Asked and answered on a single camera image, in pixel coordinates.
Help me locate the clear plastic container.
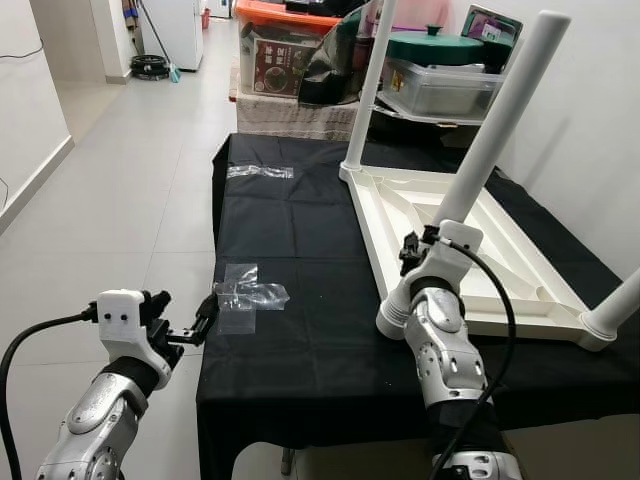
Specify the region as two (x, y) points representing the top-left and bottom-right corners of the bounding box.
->
(383, 60), (501, 121)

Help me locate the white chest freezer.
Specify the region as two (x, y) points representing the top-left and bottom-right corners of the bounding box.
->
(150, 0), (207, 72)

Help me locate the beige cloth covered bench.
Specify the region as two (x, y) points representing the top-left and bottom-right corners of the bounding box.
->
(230, 90), (361, 142)

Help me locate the clear storage box orange lid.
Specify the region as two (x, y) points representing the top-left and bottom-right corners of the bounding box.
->
(235, 0), (346, 98)

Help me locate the red printed carton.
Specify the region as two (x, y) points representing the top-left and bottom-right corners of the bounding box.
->
(250, 35), (313, 97)

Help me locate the white plastic table top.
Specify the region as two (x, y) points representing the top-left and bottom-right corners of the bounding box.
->
(341, 165), (621, 352)

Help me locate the black tablecloth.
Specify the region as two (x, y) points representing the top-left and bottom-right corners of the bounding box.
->
(195, 133), (640, 480)

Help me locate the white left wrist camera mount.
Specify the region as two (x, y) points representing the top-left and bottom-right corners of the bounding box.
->
(96, 290), (153, 363)

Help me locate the green pot lid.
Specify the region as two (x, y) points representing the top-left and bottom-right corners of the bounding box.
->
(387, 25), (491, 69)

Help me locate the black coiled hose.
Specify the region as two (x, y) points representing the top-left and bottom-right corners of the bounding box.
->
(129, 55), (172, 82)

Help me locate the thin grey wall cable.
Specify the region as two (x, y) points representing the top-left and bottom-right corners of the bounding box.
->
(0, 44), (47, 60)

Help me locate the white plastic table leg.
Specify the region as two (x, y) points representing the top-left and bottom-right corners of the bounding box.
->
(377, 12), (571, 337)
(580, 268), (640, 352)
(341, 0), (397, 183)

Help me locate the clear plastic bag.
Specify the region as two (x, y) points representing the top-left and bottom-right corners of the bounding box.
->
(214, 263), (292, 337)
(227, 163), (297, 182)

